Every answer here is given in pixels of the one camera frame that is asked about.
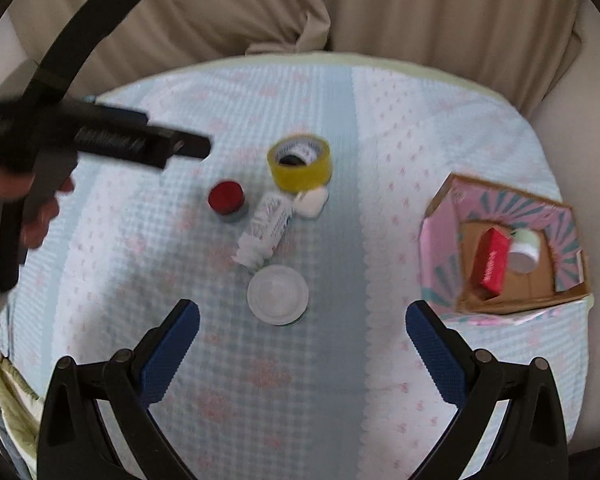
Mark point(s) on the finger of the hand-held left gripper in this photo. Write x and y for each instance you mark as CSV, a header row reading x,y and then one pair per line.
x,y
85,30
130,142

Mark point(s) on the pale green bedsheet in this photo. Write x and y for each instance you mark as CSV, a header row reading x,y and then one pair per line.
x,y
455,76

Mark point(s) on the person's left hand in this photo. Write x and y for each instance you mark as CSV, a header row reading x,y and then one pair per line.
x,y
42,220

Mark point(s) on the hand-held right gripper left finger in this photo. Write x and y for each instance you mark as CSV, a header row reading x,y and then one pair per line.
x,y
170,355

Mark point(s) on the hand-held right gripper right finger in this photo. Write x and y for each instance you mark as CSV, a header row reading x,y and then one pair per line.
x,y
437,355

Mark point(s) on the red-capped small jar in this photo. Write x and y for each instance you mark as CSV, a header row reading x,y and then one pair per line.
x,y
225,195

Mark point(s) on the red small box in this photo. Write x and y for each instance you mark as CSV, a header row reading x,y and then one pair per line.
x,y
492,265

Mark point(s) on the white-lidded round jar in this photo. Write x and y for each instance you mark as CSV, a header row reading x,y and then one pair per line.
x,y
277,292

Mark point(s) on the pink printed cardboard box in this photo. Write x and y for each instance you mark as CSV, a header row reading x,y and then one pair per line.
x,y
440,250

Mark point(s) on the white printed tube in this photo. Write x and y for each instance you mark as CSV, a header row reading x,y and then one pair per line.
x,y
267,220

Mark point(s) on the beige pillow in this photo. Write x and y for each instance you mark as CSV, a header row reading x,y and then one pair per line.
x,y
455,10
180,10

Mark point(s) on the yellow tape roll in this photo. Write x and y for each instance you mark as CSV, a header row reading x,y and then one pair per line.
x,y
305,175

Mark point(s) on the white earbud case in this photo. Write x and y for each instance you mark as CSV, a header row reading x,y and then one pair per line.
x,y
312,205

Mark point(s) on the green patterned quilt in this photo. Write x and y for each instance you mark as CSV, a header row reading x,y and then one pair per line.
x,y
10,410

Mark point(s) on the white and green jar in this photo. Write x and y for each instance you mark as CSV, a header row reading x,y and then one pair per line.
x,y
522,257

